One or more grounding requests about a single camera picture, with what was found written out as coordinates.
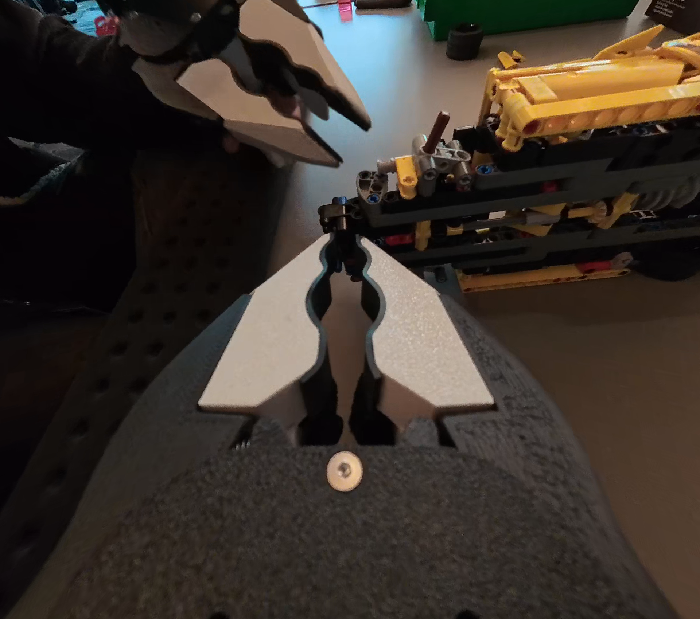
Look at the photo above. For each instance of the small yellow brick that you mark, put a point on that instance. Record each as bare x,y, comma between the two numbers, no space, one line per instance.
508,60

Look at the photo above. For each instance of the yellow toy brick car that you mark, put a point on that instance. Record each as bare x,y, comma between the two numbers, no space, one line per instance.
601,100

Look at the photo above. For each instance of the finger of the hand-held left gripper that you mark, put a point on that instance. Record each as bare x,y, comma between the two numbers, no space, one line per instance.
219,89
290,37

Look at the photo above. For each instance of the black toy tyre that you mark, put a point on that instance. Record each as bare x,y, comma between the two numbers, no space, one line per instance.
465,42

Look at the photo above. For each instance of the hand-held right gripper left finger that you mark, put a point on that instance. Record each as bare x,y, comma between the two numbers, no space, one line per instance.
262,356

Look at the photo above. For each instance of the person's left forearm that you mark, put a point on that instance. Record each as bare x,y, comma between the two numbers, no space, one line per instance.
65,83

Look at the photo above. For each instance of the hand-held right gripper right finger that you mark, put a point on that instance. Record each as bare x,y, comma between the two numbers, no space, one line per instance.
432,356

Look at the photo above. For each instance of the black dimpled mat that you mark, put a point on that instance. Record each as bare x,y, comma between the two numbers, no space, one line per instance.
180,258

